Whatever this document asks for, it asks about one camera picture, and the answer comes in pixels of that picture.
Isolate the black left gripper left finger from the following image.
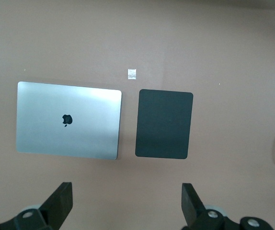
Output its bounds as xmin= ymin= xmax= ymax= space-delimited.
xmin=0 ymin=182 xmax=74 ymax=230

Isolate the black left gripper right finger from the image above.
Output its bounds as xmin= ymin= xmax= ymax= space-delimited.
xmin=182 ymin=183 xmax=239 ymax=230

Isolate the black mouse pad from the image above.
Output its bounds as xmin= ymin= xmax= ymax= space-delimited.
xmin=135 ymin=89 xmax=194 ymax=160

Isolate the silver closed laptop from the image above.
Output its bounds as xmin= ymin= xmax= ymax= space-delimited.
xmin=16 ymin=81 xmax=123 ymax=161

